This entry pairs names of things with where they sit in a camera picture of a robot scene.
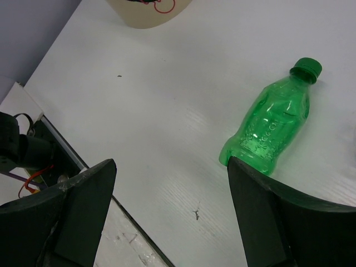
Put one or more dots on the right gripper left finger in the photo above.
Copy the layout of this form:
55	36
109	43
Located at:
60	226

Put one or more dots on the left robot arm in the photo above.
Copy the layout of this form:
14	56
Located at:
23	150

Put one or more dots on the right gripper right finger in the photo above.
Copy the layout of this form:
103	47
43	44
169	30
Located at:
281	226

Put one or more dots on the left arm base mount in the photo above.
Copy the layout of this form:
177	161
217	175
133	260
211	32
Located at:
66	162

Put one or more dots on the green plastic bottle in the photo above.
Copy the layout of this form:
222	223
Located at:
274	119

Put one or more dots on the cream cat bin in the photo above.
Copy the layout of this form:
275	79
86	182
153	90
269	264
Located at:
147	14

